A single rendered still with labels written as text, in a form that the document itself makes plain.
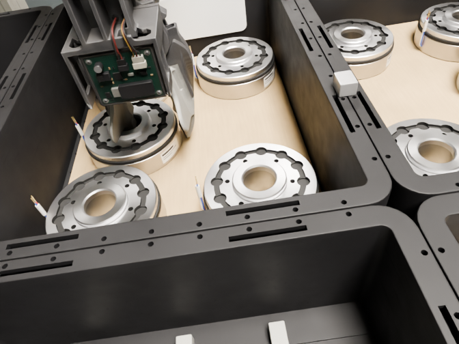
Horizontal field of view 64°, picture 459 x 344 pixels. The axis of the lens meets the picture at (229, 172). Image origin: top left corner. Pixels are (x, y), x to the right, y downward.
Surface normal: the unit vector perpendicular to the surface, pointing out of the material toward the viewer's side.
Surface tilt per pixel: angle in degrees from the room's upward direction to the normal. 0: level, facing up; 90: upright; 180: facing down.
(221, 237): 0
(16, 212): 90
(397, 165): 0
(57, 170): 90
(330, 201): 0
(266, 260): 90
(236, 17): 90
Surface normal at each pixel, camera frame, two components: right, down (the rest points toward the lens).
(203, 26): 0.10, 0.72
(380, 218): -0.12, -0.68
